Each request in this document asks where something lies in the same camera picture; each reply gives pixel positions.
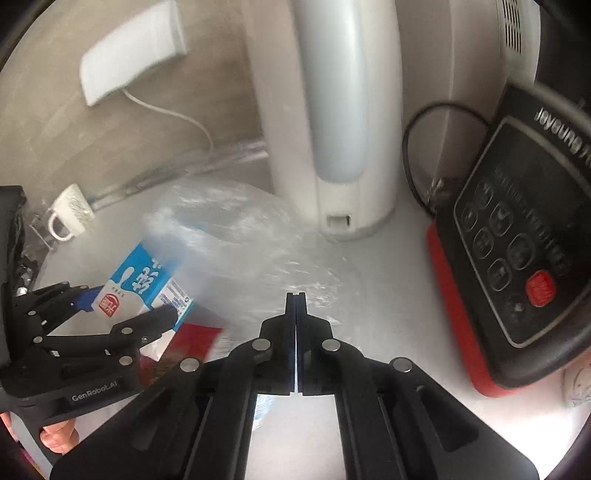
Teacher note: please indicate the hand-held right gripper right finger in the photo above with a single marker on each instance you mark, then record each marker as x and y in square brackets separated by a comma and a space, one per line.
[314, 350]

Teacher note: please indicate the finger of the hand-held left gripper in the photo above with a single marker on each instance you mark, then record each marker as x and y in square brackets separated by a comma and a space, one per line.
[85, 300]
[147, 323]

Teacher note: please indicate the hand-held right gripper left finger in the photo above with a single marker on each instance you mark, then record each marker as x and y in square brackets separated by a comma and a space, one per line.
[277, 350]

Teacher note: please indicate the blue white milk carton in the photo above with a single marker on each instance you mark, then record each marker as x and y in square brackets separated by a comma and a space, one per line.
[138, 281]

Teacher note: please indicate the clear crinkled plastic bag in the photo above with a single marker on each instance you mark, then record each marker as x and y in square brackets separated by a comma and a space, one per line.
[240, 240]

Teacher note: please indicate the person's left hand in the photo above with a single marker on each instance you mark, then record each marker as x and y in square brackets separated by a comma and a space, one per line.
[57, 436]

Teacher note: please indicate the red packet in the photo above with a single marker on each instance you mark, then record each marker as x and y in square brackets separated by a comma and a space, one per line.
[194, 341]

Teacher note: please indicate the dark object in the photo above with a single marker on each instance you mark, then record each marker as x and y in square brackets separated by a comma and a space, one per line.
[9, 240]

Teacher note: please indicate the white mug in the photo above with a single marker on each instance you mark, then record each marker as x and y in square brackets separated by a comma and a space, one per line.
[69, 203]

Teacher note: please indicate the clear tube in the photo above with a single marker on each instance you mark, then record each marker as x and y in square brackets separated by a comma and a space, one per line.
[231, 154]

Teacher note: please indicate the white electric kettle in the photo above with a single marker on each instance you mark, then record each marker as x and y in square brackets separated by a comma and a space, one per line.
[286, 138]

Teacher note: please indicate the black red blender base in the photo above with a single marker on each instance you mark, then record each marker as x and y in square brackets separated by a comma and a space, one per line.
[508, 230]

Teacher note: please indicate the white vented appliance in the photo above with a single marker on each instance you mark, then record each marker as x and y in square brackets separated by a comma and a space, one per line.
[461, 55]

